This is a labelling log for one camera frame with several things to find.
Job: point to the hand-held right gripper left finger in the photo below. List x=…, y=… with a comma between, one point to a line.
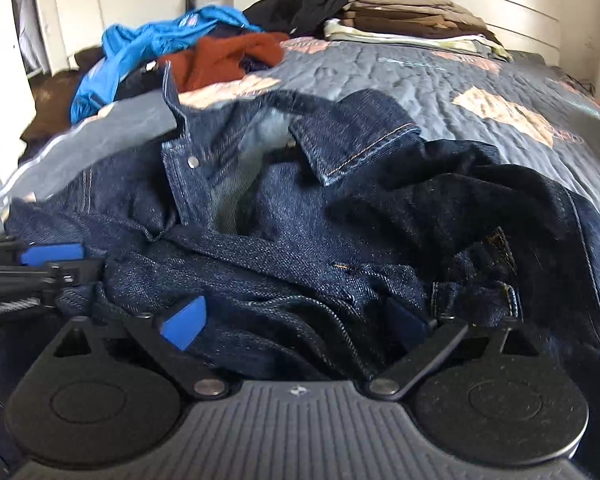
x=185, y=327

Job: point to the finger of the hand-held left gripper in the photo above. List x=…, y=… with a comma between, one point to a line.
x=50, y=254
x=70, y=272

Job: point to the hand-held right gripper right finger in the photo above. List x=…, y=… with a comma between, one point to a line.
x=405, y=325

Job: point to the dark blue denim jeans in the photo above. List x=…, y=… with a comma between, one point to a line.
x=330, y=240

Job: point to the heap of dark clothes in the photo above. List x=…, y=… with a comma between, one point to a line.
x=140, y=82

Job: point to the brown coat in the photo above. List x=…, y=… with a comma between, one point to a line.
x=55, y=105

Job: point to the white wardrobe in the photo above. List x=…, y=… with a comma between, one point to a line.
x=0, y=60

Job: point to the bright blue jacket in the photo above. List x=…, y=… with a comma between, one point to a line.
x=130, y=45

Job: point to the grey-blue bed quilt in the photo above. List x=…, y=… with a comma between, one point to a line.
x=380, y=80

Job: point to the rust orange sweater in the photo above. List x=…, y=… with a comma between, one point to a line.
x=215, y=60

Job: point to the folded cream cloth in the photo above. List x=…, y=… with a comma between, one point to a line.
x=460, y=45

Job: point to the white headboard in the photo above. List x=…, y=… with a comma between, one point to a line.
x=480, y=0

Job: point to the black garment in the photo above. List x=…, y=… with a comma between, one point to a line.
x=320, y=0

